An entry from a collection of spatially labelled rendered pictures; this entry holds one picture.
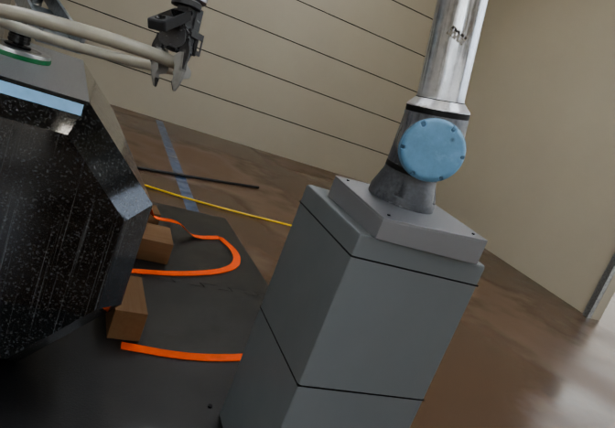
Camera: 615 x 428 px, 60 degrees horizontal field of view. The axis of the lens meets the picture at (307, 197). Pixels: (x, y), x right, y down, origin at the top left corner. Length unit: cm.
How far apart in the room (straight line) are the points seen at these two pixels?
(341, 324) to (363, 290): 10
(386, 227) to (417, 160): 17
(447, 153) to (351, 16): 639
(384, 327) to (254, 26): 602
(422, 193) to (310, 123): 612
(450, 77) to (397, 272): 49
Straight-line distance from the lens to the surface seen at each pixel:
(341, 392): 149
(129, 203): 166
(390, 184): 145
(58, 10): 197
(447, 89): 127
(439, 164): 125
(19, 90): 162
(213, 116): 717
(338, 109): 763
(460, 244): 141
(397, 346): 148
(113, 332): 214
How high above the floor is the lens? 114
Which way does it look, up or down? 12 degrees down
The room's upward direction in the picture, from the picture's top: 21 degrees clockwise
